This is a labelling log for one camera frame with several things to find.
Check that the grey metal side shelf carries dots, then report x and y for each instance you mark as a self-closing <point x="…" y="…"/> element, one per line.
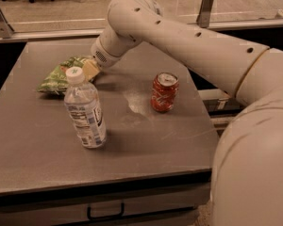
<point x="221" y="108"/>

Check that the green jalapeno chip bag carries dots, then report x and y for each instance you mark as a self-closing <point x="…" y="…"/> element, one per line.
<point x="56" y="82"/>

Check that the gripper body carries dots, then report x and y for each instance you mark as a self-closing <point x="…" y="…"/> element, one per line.
<point x="104" y="57"/>

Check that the right metal railing bracket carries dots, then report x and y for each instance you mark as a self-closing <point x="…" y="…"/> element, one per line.
<point x="203" y="18"/>

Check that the clear plastic water bottle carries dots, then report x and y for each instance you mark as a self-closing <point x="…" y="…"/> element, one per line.
<point x="82" y="102"/>

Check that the red soda can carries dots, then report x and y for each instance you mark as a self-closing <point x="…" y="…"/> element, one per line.
<point x="164" y="89"/>

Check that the black drawer handle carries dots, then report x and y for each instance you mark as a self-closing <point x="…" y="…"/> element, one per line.
<point x="105" y="211"/>

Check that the grey metal drawer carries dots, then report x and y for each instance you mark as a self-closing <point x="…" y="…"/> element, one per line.
<point x="166" y="206"/>

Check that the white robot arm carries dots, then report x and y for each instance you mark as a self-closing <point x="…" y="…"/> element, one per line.
<point x="247" y="172"/>

